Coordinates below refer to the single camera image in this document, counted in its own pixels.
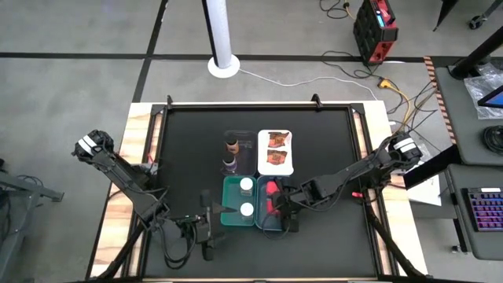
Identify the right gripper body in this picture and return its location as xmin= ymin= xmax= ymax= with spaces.
xmin=279 ymin=186 xmax=306 ymax=216

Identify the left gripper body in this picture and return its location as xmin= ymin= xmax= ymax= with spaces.
xmin=194 ymin=217 xmax=216 ymax=247

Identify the orange spice packet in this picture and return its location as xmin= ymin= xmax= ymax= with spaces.
xmin=266 ymin=149 xmax=290 ymax=166
xmin=266 ymin=130 xmax=292 ymax=149

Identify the white lid seasoning jar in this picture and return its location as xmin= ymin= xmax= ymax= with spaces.
xmin=239 ymin=202 xmax=255 ymax=221
xmin=239 ymin=176 xmax=255 ymax=197

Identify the purple label spice jar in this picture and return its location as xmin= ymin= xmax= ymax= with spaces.
xmin=222 ymin=153 xmax=238 ymax=174

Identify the white plastic bin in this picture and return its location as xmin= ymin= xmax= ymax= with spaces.
xmin=256 ymin=129 xmax=295 ymax=177

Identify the blue-grey plastic bin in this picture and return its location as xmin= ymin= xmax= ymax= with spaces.
xmin=254 ymin=175 xmax=299 ymax=233

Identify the teal translucent plastic bin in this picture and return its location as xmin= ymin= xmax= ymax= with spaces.
xmin=219 ymin=175 xmax=259 ymax=228

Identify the clear plastic bin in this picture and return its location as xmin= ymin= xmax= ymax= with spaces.
xmin=221 ymin=129 xmax=259 ymax=177

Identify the black table mat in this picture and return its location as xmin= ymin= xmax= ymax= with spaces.
xmin=151 ymin=108 xmax=373 ymax=278

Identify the white paper sheet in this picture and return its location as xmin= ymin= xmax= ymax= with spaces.
xmin=406 ymin=175 xmax=444 ymax=208

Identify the black flat bar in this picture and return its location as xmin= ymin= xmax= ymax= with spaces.
xmin=403 ymin=145 xmax=463 ymax=190

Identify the white tower fan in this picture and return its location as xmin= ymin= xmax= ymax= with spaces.
xmin=200 ymin=0 xmax=241 ymax=79

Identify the red black power station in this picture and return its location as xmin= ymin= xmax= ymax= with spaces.
xmin=352 ymin=0 xmax=399 ymax=66

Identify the orange black striped strip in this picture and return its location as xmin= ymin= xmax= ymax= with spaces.
xmin=423 ymin=56 xmax=457 ymax=145

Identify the grey metal stand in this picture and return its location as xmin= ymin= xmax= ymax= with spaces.
xmin=0 ymin=156 xmax=66 ymax=281

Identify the grey desk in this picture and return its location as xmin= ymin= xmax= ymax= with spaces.
xmin=434 ymin=65 xmax=503 ymax=166
xmin=446 ymin=163 xmax=503 ymax=261

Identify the black backlit keyboard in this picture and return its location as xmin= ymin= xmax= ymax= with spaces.
xmin=460 ymin=186 xmax=503 ymax=233

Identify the clear plastic bag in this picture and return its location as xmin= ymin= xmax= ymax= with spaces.
xmin=462 ymin=62 xmax=503 ymax=121

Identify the blue screen monitor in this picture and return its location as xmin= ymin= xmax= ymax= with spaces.
xmin=476 ymin=84 xmax=503 ymax=109

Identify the black stand leg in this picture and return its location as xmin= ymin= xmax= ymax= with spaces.
xmin=431 ymin=0 xmax=461 ymax=32

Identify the black desk pole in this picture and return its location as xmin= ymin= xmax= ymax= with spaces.
xmin=449 ymin=24 xmax=503 ymax=80

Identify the grey leg with caster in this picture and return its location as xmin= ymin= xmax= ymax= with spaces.
xmin=466 ymin=0 xmax=503 ymax=31

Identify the black aluminium table frame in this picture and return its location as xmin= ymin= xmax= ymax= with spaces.
xmin=135 ymin=101 xmax=384 ymax=281

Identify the black diagonal frame strut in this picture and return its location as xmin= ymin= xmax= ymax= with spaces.
xmin=94 ymin=219 xmax=149 ymax=281
xmin=365 ymin=196 xmax=426 ymax=281

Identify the white fan cable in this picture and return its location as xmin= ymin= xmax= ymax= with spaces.
xmin=237 ymin=68 xmax=379 ymax=101

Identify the black floor cable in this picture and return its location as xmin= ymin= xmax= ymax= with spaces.
xmin=321 ymin=50 xmax=384 ymax=79

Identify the yellow plug and cable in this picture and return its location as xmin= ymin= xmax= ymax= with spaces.
xmin=376 ymin=78 xmax=412 ymax=137

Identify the black cable bundle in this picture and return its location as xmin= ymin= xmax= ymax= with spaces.
xmin=387 ymin=78 xmax=447 ymax=137

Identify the black cable with plug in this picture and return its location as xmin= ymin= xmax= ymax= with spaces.
xmin=318 ymin=0 xmax=351 ymax=20

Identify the coiled black cable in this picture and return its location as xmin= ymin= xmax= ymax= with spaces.
xmin=482 ymin=124 xmax=503 ymax=156

